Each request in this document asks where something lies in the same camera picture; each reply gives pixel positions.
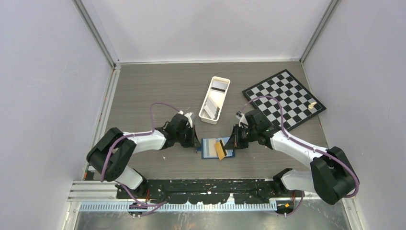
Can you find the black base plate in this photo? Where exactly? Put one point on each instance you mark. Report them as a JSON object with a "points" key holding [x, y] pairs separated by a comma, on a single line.
{"points": [[208, 191]]}

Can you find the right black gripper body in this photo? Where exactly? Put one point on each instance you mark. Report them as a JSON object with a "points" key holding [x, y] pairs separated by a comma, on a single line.
{"points": [[246, 135]]}

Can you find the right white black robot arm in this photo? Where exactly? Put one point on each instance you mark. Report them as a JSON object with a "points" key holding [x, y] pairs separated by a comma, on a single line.
{"points": [[330, 174]]}

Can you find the gold credit card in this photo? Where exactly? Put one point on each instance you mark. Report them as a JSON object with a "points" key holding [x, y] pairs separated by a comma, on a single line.
{"points": [[211, 151], [220, 150]]}

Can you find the aluminium frame rail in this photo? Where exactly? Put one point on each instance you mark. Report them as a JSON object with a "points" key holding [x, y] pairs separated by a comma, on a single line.
{"points": [[92, 191]]}

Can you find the grey cards in tray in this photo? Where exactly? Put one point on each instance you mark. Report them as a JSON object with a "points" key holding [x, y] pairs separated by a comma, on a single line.
{"points": [[211, 108]]}

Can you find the beige chess piece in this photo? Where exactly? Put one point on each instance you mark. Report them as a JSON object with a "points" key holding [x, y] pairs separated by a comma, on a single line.
{"points": [[312, 105]]}

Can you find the white plastic tray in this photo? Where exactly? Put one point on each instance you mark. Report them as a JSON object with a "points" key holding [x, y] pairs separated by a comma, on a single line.
{"points": [[218, 97]]}

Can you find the black white chessboard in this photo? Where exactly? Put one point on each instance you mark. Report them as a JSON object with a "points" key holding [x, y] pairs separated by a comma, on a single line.
{"points": [[293, 96]]}

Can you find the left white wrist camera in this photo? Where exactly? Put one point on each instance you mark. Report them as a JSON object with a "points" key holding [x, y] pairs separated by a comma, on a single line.
{"points": [[190, 116]]}

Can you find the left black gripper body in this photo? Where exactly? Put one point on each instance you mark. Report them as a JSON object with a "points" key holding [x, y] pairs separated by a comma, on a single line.
{"points": [[184, 137]]}

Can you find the blue card holder wallet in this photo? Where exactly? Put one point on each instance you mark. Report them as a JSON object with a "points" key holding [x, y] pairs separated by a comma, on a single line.
{"points": [[203, 149]]}

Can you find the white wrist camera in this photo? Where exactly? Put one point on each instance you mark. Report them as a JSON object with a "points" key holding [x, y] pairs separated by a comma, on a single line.
{"points": [[190, 116], [242, 122]]}

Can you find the silver card at tray end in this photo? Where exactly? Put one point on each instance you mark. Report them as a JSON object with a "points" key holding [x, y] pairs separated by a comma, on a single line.
{"points": [[220, 86]]}

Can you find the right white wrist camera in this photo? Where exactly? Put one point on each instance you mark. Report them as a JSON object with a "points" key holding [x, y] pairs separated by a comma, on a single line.
{"points": [[242, 122]]}

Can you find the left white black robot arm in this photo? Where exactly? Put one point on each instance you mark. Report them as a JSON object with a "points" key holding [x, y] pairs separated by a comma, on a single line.
{"points": [[111, 154]]}

